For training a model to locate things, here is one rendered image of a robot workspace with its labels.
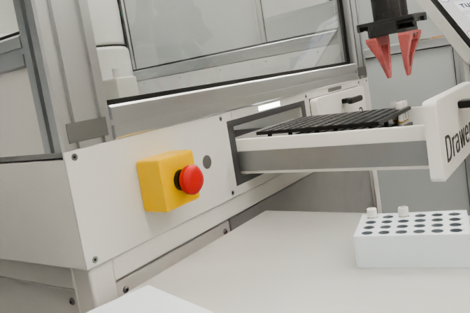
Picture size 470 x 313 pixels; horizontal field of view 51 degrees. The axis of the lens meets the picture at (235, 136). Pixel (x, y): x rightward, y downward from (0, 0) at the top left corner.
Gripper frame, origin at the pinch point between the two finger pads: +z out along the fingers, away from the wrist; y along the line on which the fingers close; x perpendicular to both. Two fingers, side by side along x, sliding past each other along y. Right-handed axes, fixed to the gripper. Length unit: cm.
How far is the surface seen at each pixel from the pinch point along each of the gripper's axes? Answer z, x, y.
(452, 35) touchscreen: -3, 74, -7
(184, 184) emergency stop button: 7.4, -40.6, -15.9
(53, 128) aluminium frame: -3, -52, -23
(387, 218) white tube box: 16.1, -27.8, 5.2
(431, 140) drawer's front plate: 8.1, -19.5, 9.5
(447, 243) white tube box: 16.4, -33.6, 13.7
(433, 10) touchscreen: -11, 79, -13
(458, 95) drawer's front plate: 4.6, -4.8, 10.2
